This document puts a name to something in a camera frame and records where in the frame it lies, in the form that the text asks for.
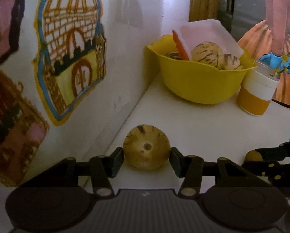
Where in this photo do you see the striped yellow pepino melon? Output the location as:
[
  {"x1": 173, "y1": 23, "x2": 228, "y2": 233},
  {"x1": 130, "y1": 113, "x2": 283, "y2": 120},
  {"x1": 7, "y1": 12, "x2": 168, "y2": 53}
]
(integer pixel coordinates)
[{"x1": 123, "y1": 124, "x2": 171, "y2": 170}]

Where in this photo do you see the white and orange cup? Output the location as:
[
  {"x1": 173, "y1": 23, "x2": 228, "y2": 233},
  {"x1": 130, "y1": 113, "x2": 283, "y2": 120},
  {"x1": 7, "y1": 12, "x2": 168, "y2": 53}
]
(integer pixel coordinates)
[{"x1": 237, "y1": 61, "x2": 279, "y2": 116}]

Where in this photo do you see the striped melon in bowl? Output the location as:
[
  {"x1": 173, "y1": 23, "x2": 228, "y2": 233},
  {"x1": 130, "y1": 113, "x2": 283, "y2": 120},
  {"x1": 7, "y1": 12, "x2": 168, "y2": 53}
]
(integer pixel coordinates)
[
  {"x1": 191, "y1": 42, "x2": 225, "y2": 70},
  {"x1": 221, "y1": 54, "x2": 243, "y2": 70}
]

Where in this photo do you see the yellow plastic bowl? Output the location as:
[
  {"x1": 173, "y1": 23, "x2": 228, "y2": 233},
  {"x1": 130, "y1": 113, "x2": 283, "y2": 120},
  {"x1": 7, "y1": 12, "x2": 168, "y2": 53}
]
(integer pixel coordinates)
[{"x1": 146, "y1": 35, "x2": 256, "y2": 105}]

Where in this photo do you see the small brown longan left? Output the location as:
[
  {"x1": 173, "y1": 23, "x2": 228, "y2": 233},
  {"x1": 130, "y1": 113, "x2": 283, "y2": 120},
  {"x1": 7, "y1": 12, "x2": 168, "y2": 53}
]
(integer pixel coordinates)
[{"x1": 245, "y1": 150, "x2": 263, "y2": 162}]

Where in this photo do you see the orange red item in bowl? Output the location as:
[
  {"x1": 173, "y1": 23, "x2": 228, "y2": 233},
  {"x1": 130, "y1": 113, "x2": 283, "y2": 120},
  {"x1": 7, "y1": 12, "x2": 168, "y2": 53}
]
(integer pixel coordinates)
[{"x1": 172, "y1": 30, "x2": 189, "y2": 61}]

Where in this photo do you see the girl in orange dress poster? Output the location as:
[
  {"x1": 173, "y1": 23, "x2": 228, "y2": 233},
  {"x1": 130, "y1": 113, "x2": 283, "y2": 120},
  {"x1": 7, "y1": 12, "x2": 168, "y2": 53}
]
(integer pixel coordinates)
[{"x1": 238, "y1": 0, "x2": 290, "y2": 106}]

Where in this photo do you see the houses drawing paper sheet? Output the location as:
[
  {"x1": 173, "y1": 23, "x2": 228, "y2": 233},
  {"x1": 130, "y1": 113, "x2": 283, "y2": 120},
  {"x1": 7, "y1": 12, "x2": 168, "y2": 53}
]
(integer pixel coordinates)
[{"x1": 0, "y1": 0, "x2": 164, "y2": 187}]

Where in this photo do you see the pink white paper in bowl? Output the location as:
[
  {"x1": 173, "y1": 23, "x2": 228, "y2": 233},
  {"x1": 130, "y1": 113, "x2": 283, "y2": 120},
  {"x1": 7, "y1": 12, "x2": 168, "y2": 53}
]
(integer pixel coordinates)
[{"x1": 174, "y1": 19, "x2": 244, "y2": 61}]

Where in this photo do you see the brown wooden door frame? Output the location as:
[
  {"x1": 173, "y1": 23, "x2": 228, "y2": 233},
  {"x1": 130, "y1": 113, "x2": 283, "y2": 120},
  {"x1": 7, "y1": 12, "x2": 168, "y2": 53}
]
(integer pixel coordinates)
[{"x1": 189, "y1": 0, "x2": 219, "y2": 22}]

